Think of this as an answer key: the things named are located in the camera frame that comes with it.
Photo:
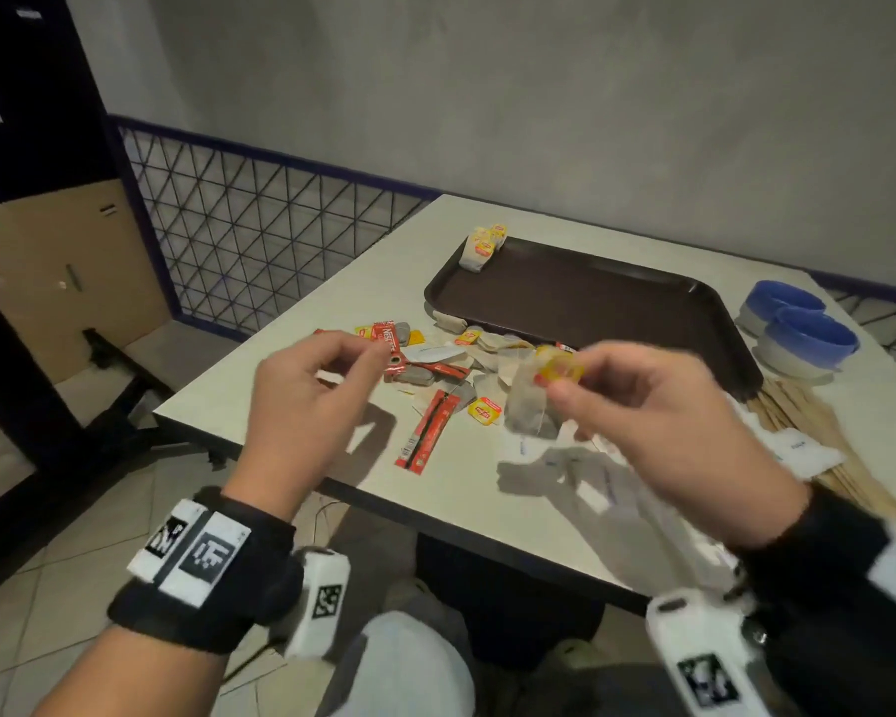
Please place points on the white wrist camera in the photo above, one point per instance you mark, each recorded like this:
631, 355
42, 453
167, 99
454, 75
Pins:
317, 627
694, 634

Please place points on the pile of white sugar packets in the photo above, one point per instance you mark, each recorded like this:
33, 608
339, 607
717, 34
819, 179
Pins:
799, 451

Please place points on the dark brown tray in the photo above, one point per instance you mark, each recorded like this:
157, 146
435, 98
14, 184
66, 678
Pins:
605, 306

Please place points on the black left wrist band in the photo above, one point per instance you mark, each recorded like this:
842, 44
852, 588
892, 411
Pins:
265, 548

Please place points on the pile of wooden stir sticks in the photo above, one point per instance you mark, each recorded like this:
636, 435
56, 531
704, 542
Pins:
806, 410

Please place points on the black side table frame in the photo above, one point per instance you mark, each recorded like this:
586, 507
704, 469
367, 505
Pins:
119, 350

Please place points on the blue and white mug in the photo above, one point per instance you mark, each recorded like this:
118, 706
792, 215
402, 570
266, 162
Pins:
780, 298
806, 339

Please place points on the person's left hand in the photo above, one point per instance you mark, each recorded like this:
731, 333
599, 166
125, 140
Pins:
306, 410

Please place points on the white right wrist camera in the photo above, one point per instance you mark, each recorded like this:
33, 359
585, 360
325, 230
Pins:
694, 634

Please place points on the person's right hand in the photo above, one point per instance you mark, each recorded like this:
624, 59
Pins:
679, 433

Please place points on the pile of red coffee sticks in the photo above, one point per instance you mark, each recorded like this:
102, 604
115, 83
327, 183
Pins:
425, 433

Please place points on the white tea bag yellow tag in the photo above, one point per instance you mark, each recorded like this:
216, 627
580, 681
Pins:
526, 403
474, 261
482, 232
499, 234

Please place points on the pile of tea bags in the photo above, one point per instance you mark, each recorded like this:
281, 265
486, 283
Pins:
504, 343

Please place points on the person's gray sneaker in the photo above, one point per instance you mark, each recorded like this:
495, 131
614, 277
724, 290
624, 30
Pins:
579, 653

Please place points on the person's left forearm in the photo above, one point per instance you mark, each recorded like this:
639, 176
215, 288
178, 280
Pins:
134, 679

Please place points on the light wooden cabinet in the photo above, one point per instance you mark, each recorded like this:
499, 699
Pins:
45, 291

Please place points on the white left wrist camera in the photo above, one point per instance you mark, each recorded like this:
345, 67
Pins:
317, 627

